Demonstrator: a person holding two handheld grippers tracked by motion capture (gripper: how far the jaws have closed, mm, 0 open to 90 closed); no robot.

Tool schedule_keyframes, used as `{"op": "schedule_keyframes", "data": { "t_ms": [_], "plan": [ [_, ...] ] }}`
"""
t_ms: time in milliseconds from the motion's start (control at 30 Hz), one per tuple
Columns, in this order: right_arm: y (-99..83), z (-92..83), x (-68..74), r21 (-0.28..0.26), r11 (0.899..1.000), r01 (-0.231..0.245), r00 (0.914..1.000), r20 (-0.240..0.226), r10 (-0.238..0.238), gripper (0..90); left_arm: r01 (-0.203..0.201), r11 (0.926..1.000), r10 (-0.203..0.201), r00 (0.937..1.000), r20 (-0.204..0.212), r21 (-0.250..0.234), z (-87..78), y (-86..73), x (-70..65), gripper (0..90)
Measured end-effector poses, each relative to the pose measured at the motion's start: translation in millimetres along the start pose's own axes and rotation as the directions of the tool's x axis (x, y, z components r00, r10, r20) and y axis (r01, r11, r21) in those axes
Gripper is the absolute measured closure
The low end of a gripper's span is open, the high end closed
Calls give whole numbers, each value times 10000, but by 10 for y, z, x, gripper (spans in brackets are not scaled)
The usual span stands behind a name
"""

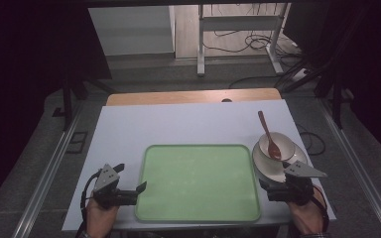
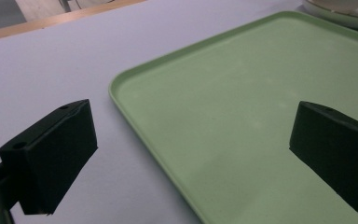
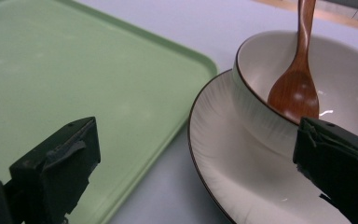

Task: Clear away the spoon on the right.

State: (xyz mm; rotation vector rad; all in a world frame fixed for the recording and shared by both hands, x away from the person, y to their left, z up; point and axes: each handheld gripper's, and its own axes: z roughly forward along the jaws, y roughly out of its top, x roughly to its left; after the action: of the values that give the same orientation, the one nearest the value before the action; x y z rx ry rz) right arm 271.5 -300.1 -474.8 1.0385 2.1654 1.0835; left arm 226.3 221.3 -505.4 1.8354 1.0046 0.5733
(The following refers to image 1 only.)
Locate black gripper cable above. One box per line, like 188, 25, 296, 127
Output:
312, 184, 330, 232
75, 169, 103, 238

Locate white ceramic bowl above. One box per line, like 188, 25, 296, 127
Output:
258, 131, 297, 163

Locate white power strip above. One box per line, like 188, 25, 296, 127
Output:
291, 67, 311, 82

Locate black metal stand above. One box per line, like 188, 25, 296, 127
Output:
281, 59, 345, 130
53, 75, 118, 132

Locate person's left hand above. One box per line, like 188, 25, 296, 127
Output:
85, 197, 120, 234

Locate black looped floor cable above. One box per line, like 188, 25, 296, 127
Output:
296, 123, 327, 157

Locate white metal table frame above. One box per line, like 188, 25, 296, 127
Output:
196, 3, 292, 77

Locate tangled black floor cables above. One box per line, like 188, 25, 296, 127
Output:
201, 29, 304, 58

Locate aluminium floor rail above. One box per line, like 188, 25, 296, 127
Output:
318, 98, 381, 238
11, 102, 83, 238

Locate white cabinet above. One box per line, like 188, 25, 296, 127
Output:
88, 5, 177, 57

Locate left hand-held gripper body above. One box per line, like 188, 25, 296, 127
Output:
92, 163, 139, 210

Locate green plastic tray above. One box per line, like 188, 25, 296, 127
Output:
134, 144, 262, 223

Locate black floor socket plate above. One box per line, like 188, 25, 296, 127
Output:
65, 131, 89, 155

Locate brown wooden spoon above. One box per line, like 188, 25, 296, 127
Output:
257, 110, 283, 161

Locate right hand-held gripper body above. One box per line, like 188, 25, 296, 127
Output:
266, 160, 328, 206

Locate person's right hand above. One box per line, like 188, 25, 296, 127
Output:
287, 188, 328, 234

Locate white round plate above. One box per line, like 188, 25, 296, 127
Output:
251, 140, 309, 183

